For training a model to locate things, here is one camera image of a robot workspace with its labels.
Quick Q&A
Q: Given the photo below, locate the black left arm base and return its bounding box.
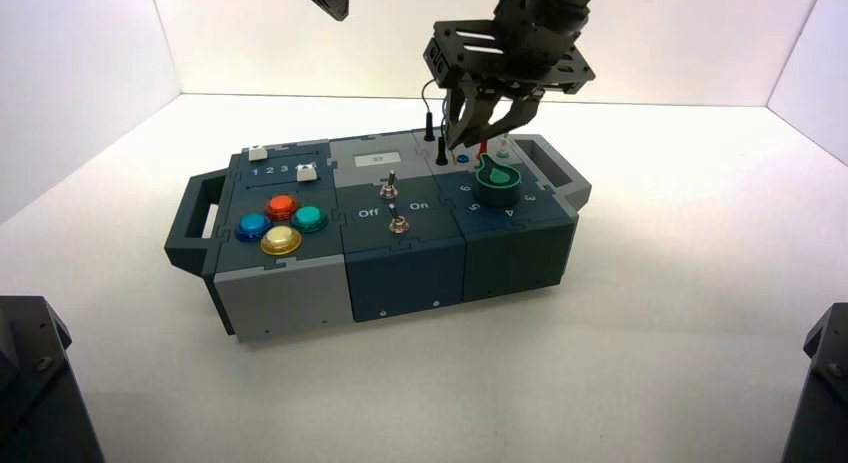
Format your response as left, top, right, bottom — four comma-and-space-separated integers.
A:
0, 295, 106, 463

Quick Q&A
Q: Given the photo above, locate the blue round push button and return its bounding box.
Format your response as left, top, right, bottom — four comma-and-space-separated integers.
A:
235, 212, 273, 243

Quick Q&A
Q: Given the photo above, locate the small grey LCD display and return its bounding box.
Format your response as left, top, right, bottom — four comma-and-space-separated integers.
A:
353, 151, 403, 168

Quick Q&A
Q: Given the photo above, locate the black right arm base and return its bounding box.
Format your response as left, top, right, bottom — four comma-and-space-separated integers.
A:
781, 302, 848, 463

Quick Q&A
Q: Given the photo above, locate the black green rotary knob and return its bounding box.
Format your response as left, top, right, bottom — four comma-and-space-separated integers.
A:
473, 153, 525, 208

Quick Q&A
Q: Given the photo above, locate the blue grey modular task box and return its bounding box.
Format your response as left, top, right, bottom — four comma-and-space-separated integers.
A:
163, 129, 593, 345

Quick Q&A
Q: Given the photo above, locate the yellow round push button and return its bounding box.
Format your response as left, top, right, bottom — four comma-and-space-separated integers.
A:
259, 225, 304, 257

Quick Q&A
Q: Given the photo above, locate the green round push button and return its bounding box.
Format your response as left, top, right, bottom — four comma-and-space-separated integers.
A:
291, 205, 329, 235

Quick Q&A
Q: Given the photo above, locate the red round push button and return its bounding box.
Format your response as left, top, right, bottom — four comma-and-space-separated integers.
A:
264, 194, 301, 223

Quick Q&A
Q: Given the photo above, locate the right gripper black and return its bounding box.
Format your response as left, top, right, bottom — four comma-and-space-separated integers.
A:
421, 19, 596, 150

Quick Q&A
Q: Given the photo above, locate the blue banana plug wire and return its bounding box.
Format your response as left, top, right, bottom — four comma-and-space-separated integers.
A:
439, 94, 465, 164

